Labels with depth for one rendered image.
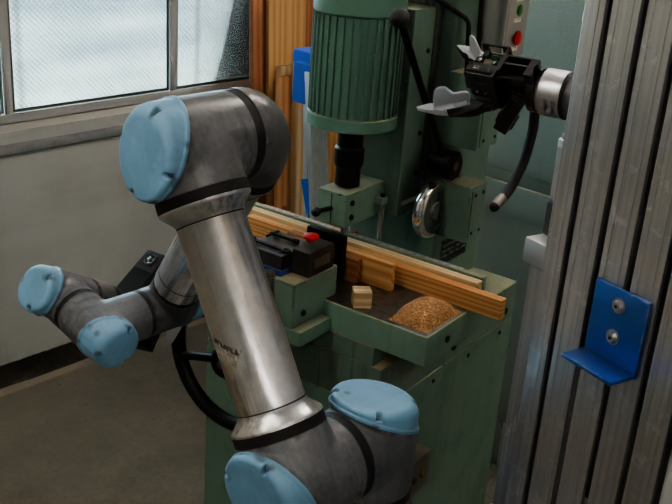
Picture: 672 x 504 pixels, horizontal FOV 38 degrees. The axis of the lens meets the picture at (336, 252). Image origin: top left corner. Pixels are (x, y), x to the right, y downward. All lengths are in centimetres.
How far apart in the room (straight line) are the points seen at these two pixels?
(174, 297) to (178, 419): 171
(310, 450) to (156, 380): 224
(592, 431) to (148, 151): 59
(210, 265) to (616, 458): 50
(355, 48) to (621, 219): 86
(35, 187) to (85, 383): 69
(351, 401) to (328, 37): 80
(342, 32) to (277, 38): 162
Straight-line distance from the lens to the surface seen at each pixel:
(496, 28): 202
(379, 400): 123
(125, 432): 309
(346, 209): 189
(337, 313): 182
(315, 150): 281
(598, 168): 106
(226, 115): 116
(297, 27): 346
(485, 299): 182
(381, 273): 189
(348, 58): 179
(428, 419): 207
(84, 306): 145
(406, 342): 175
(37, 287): 148
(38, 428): 314
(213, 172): 112
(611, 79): 104
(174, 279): 143
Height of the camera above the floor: 168
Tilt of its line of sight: 22 degrees down
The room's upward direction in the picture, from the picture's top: 4 degrees clockwise
